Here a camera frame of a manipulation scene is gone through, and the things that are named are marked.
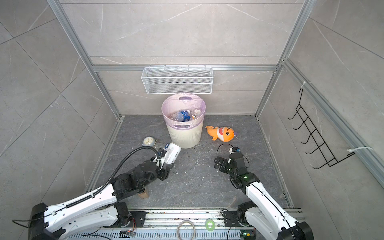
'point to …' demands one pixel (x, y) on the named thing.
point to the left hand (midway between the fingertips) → (169, 158)
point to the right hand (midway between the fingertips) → (221, 160)
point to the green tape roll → (213, 222)
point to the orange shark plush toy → (224, 133)
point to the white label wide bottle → (172, 151)
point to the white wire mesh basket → (177, 80)
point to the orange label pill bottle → (194, 116)
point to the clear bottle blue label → (183, 115)
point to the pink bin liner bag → (185, 101)
